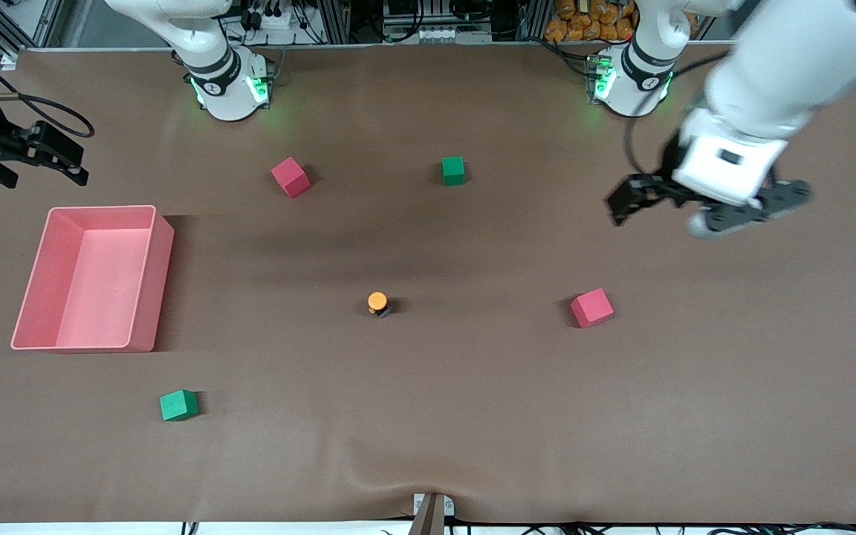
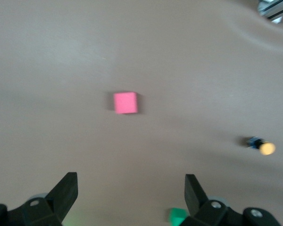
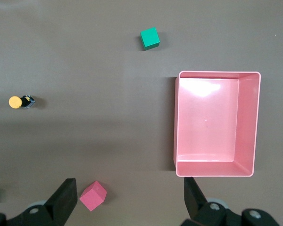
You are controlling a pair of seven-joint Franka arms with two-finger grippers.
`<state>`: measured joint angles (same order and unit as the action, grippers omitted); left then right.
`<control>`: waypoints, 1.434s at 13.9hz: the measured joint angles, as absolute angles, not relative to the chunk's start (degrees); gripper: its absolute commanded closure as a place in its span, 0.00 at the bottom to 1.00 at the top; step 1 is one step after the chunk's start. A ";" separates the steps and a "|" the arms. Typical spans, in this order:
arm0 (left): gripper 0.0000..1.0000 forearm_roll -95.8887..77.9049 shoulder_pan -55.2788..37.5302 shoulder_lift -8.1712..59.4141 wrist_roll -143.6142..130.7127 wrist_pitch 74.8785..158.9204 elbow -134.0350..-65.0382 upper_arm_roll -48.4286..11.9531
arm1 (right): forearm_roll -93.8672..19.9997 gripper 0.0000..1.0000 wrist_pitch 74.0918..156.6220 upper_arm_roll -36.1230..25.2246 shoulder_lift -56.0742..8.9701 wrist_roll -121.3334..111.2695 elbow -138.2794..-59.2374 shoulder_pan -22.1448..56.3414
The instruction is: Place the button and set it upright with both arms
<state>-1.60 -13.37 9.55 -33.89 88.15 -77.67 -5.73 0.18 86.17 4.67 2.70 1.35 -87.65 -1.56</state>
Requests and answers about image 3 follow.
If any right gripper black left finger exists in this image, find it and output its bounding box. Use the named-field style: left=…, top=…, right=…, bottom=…
left=4, top=178, right=77, bottom=226

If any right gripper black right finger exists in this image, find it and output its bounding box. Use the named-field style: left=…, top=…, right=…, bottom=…
left=181, top=177, right=228, bottom=226

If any orange capped black push button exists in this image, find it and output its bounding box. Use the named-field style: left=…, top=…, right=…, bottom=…
left=8, top=94, right=36, bottom=110

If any pink foam cube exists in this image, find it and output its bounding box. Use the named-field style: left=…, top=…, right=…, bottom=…
left=79, top=180, right=108, bottom=212

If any pink plastic bin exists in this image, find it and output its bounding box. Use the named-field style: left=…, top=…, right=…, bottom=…
left=172, top=70, right=262, bottom=178

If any green foam cube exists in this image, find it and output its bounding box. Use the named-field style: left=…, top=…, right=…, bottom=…
left=139, top=27, right=161, bottom=51

